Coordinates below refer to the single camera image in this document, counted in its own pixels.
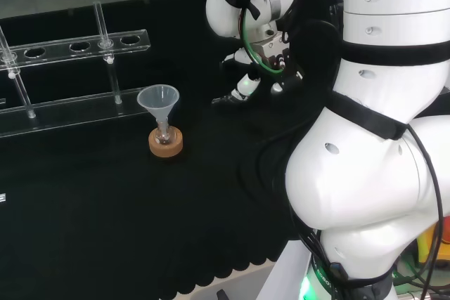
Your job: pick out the yellow stop button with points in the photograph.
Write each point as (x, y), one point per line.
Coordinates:
(430, 240)

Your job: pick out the small round-bottom glass flask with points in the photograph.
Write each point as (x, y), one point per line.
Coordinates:
(163, 135)

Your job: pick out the translucent plastic funnel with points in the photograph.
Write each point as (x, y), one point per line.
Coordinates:
(158, 98)

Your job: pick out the black cloth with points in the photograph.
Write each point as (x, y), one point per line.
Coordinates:
(105, 226)

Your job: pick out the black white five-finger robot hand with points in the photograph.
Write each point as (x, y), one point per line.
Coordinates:
(246, 85)

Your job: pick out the black grey handheld device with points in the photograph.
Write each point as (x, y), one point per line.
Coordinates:
(222, 295)

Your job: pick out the clear acrylic funnel stand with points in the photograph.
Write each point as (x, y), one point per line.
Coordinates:
(77, 47)

